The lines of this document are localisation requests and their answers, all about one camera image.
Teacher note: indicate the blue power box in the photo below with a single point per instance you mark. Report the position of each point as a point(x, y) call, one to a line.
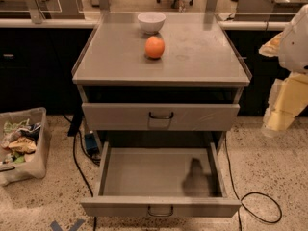
point(90, 143)

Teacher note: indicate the grey drawer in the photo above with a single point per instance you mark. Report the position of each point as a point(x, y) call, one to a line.
point(160, 183)
point(173, 117)

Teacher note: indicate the clear plastic bin with trash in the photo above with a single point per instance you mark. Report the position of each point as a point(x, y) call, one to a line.
point(24, 145)

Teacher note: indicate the grey metal drawer cabinet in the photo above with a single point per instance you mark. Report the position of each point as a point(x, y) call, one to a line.
point(199, 64)

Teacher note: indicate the white ceramic bowl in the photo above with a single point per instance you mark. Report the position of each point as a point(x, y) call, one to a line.
point(151, 22)

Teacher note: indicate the orange fruit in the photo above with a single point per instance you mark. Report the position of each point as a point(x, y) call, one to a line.
point(154, 47)

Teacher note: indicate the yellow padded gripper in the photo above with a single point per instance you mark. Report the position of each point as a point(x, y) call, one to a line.
point(295, 47)

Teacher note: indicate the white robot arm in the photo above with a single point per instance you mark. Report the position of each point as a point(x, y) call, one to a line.
point(298, 27)

